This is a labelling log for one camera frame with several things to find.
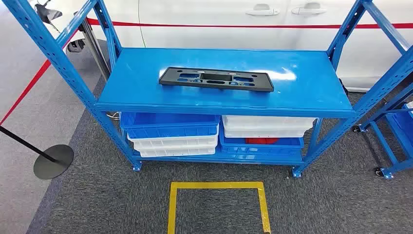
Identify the black plastic license plate bracket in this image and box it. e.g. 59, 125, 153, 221
158, 67, 275, 93

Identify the blue metal shelf rack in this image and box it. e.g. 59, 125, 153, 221
1, 0, 413, 178

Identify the white plastic bin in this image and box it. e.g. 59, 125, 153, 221
222, 115, 316, 138
138, 147, 216, 158
127, 126, 220, 151

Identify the blue plastic bin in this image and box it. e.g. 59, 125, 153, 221
120, 112, 221, 139
219, 121, 304, 156

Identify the red item in bin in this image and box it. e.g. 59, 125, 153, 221
245, 137, 279, 145

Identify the white car with red stripe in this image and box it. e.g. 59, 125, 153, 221
32, 0, 413, 93

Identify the grey metal stand bar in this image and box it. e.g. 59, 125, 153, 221
79, 19, 112, 81

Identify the black stanchion with round base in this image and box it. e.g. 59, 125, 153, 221
0, 126, 74, 180

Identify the red barrier belt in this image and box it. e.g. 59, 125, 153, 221
0, 29, 80, 126

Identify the blue wheeled rack cart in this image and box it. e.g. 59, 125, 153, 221
353, 82, 413, 180

